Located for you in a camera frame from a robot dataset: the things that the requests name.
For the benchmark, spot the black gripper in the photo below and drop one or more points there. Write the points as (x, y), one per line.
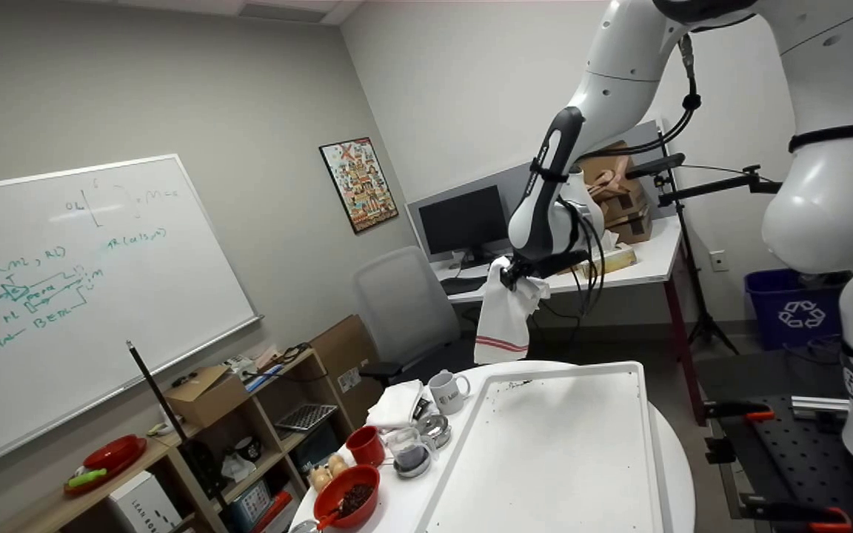
(544, 264)

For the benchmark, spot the white towel with red stripes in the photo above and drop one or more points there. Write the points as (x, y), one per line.
(501, 320)

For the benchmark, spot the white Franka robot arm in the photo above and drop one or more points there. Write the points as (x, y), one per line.
(634, 59)

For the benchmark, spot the white plastic tray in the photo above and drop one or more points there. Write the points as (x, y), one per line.
(545, 462)

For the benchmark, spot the black keyboard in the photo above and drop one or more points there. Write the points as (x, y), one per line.
(459, 286)

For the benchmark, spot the black computer monitor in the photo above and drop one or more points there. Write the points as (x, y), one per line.
(459, 221)

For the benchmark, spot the tan wooden block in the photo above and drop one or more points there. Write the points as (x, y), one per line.
(621, 261)

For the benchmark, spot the white office chair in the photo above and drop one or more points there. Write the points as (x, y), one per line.
(401, 305)

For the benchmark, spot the cardboard box structure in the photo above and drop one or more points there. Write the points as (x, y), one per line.
(624, 201)

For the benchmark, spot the white mug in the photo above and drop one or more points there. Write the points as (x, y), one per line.
(446, 392)

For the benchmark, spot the white desk with red leg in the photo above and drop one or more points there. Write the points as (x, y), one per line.
(658, 256)

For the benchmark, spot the stack of folded white towels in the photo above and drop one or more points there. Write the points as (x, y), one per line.
(396, 404)

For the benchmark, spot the framed colourful poster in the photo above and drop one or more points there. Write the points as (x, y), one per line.
(359, 185)

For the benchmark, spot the clear plastic container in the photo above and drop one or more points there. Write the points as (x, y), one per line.
(399, 434)

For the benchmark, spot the small metal bowl dark contents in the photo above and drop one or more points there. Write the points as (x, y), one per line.
(413, 459)

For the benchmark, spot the red cup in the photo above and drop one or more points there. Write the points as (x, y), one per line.
(366, 446)

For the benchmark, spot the red bowl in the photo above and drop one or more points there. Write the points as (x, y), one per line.
(347, 495)

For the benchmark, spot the blue recycling bin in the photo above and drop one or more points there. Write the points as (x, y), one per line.
(792, 312)

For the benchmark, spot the red storage box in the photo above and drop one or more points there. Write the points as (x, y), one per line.
(274, 508)

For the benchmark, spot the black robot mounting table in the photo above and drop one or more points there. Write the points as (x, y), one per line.
(812, 462)

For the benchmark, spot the thin black pole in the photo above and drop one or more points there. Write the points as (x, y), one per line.
(154, 389)

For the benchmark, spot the wooden shelf unit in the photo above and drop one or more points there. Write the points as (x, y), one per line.
(185, 478)

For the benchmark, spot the whiteboard with green writing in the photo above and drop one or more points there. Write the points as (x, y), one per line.
(101, 296)

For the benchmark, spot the red plastic dish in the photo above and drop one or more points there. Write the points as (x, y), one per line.
(116, 453)

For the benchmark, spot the white printed box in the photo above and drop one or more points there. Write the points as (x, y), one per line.
(144, 503)

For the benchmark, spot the green toy vegetable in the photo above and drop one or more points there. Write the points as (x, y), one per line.
(88, 480)

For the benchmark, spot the black camera stand with boom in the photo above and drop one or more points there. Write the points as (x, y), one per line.
(658, 164)

